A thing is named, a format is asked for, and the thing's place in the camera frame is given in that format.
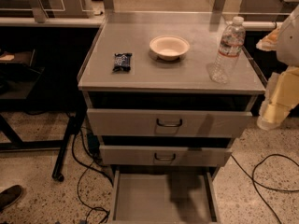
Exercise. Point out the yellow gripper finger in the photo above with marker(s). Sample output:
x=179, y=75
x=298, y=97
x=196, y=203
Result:
x=269, y=42
x=281, y=96

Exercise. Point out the clear plastic water bottle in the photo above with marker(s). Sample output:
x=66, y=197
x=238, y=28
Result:
x=230, y=47

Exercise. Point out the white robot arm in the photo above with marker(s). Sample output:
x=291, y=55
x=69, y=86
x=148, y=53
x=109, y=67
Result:
x=288, y=41

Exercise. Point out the grey drawer cabinet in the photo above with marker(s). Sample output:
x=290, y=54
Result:
x=155, y=84

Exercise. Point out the grey middle drawer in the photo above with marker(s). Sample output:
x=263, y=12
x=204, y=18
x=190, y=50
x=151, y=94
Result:
x=167, y=156

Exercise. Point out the grey drawer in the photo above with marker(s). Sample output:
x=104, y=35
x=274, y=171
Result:
x=163, y=197
x=180, y=123
x=167, y=156

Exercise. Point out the grey bottom drawer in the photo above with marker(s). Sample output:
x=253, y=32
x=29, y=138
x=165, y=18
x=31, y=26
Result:
x=163, y=197

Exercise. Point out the grey top drawer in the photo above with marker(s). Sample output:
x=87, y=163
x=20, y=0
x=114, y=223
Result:
x=180, y=123

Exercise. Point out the white horizontal pipe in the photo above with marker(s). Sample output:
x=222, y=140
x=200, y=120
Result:
x=261, y=25

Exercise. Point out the white paper bowl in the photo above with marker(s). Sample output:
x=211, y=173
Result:
x=169, y=47

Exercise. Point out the dark blue snack packet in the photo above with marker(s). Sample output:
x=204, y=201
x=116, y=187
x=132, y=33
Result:
x=122, y=62

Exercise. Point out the black shoe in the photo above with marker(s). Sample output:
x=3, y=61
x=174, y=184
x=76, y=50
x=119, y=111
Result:
x=10, y=196

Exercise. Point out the black metal table frame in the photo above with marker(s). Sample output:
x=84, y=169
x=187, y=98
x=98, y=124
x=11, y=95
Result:
x=39, y=111

